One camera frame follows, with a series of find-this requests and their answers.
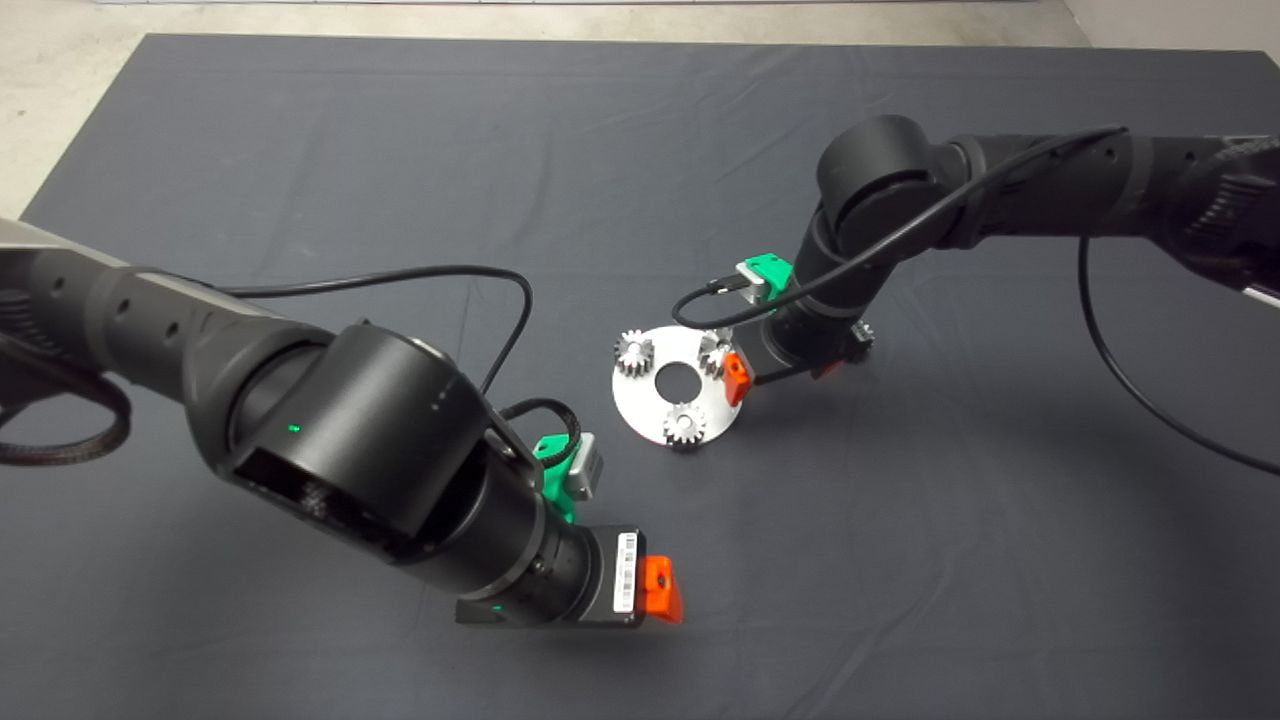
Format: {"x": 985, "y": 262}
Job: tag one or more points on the round metal plate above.
{"x": 640, "y": 400}

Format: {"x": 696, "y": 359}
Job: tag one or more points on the green left camera mount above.
{"x": 556, "y": 480}

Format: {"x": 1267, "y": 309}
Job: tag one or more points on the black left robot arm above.
{"x": 380, "y": 420}

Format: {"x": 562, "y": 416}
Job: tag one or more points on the small dark steel gear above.
{"x": 864, "y": 338}

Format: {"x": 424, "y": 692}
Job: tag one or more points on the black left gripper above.
{"x": 612, "y": 545}

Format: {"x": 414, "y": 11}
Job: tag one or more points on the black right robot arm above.
{"x": 880, "y": 170}

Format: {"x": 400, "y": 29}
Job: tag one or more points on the silver left camera box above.
{"x": 587, "y": 468}

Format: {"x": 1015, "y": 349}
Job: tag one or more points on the dark grey table cloth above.
{"x": 600, "y": 150}

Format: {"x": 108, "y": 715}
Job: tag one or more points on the silver right camera box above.
{"x": 752, "y": 280}

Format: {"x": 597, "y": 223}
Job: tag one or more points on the green right camera mount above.
{"x": 772, "y": 268}

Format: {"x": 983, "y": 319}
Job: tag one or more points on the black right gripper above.
{"x": 800, "y": 350}

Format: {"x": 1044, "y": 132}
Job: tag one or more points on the larger steel gear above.
{"x": 712, "y": 350}

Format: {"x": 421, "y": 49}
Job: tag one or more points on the silver camera box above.
{"x": 752, "y": 280}
{"x": 587, "y": 468}

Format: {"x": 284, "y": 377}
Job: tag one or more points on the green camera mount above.
{"x": 772, "y": 268}
{"x": 556, "y": 480}

